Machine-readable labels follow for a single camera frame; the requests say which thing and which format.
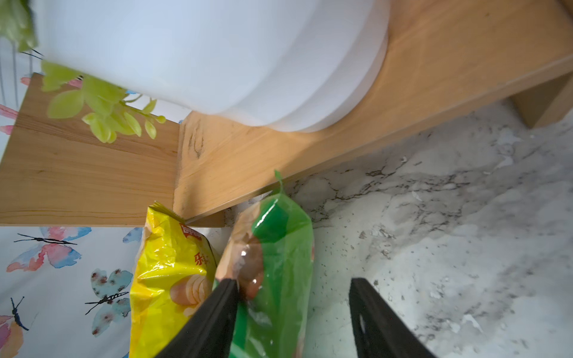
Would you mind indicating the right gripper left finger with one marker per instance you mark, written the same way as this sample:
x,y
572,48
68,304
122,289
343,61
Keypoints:
x,y
210,331

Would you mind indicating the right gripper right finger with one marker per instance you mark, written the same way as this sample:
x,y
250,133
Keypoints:
x,y
377,329

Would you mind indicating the green Lay's chips bag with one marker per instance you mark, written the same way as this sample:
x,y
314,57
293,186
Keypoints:
x,y
270,255

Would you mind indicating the yellow Lay's chips bag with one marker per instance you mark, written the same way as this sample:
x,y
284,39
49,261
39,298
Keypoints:
x,y
173,277

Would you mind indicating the white pot orange flowers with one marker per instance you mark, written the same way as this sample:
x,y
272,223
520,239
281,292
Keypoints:
x,y
291,66

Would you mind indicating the wooden shelf stand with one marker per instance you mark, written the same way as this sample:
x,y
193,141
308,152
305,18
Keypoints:
x,y
444,60

